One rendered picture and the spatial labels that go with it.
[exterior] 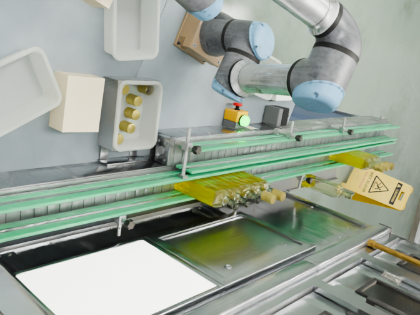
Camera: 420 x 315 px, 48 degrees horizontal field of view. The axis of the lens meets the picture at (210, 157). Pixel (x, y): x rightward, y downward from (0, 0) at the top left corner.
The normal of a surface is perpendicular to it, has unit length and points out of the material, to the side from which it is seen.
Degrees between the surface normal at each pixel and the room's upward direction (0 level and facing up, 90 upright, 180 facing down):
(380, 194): 75
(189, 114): 0
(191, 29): 90
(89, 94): 0
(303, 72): 111
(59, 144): 0
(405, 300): 90
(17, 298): 90
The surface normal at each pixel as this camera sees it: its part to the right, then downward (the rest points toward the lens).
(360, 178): -0.28, -0.42
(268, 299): 0.15, -0.96
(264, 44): 0.75, 0.15
